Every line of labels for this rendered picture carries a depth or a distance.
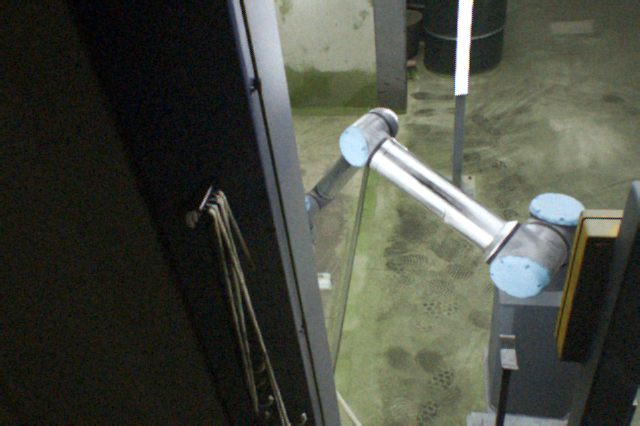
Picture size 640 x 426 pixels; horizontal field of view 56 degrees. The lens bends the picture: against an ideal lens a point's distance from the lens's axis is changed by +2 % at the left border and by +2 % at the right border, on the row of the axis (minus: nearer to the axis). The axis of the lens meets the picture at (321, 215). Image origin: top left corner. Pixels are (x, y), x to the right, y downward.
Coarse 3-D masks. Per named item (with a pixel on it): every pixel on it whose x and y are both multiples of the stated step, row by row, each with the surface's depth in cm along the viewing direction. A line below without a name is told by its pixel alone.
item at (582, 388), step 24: (624, 216) 71; (624, 240) 70; (624, 264) 70; (624, 288) 72; (600, 312) 80; (624, 312) 74; (600, 336) 80; (624, 336) 77; (600, 360) 81; (624, 360) 80; (600, 384) 84; (624, 384) 83; (576, 408) 93; (600, 408) 87; (624, 408) 86
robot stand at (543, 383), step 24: (504, 312) 193; (528, 312) 188; (552, 312) 186; (528, 336) 195; (552, 336) 193; (528, 360) 202; (552, 360) 200; (528, 384) 211; (552, 384) 208; (576, 384) 211; (528, 408) 219; (552, 408) 217
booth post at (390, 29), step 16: (384, 0) 352; (400, 0) 351; (384, 16) 358; (400, 16) 357; (384, 32) 365; (400, 32) 363; (384, 48) 371; (400, 48) 369; (384, 64) 378; (400, 64) 376; (384, 80) 385; (400, 80) 383; (384, 96) 392; (400, 96) 391; (400, 112) 398
